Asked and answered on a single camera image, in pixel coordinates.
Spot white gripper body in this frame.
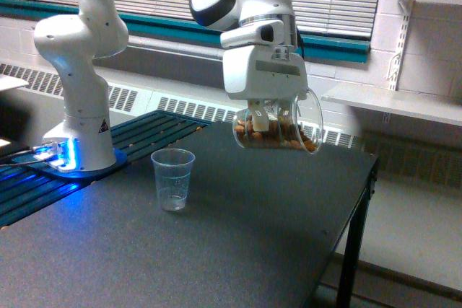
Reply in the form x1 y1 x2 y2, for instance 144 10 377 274
222 45 308 100

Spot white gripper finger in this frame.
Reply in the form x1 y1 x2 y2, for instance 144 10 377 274
248 100 269 131
277 99 293 124

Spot brown nuts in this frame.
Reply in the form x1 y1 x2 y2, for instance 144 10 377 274
232 115 321 153

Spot clear plastic cup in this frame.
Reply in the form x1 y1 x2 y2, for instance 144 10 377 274
150 148 196 211
232 89 323 154

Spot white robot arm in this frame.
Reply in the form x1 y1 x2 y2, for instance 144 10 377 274
34 0 308 172

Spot clear plastic cup on table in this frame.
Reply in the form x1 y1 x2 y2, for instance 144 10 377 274
150 148 196 211

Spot white radiator grille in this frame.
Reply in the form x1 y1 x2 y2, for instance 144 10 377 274
0 63 362 149

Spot black table leg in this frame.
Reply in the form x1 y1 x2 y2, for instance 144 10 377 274
336 159 380 307

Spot white object at left edge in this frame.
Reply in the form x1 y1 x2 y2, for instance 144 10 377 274
0 74 29 92

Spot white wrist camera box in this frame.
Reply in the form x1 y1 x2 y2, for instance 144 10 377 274
220 19 284 49

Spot white shelf bracket rail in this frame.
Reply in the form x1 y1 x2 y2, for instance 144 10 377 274
387 0 414 91

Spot lower white wall shelf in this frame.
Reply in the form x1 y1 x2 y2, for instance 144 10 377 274
322 82 461 126

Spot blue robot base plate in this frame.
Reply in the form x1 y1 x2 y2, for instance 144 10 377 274
22 149 127 181

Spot black cables at base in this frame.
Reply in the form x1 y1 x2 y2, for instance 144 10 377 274
0 146 40 167

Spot black slotted rail platform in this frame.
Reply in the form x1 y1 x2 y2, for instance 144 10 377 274
1 110 211 226

